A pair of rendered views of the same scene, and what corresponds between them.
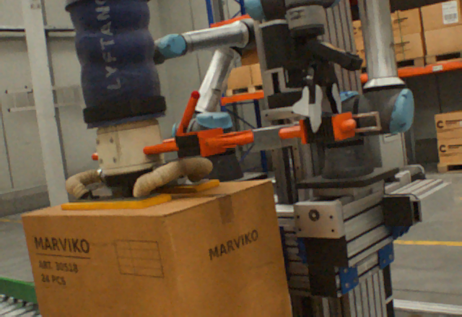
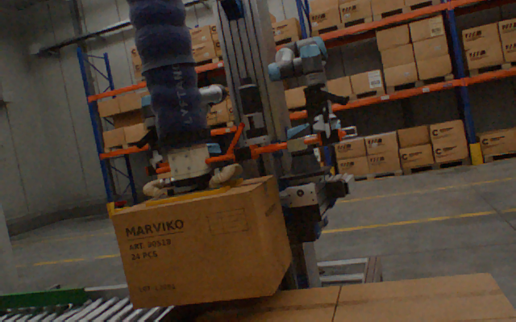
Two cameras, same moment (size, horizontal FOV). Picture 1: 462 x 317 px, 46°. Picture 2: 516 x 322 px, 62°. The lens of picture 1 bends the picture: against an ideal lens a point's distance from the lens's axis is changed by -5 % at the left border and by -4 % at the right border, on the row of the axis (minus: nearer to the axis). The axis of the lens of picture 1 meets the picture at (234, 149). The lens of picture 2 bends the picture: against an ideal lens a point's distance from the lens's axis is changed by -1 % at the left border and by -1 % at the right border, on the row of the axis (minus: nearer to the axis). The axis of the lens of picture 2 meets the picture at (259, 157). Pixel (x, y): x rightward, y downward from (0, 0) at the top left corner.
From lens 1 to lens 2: 77 cm
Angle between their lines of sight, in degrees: 23
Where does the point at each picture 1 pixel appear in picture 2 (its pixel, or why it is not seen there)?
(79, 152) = not seen: outside the picture
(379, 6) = not seen: hidden behind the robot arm
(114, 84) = (188, 119)
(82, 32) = (162, 87)
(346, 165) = (309, 165)
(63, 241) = (157, 225)
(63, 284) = (155, 257)
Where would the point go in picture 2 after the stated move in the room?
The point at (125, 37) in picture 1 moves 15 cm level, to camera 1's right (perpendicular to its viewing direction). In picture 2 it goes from (191, 91) to (226, 86)
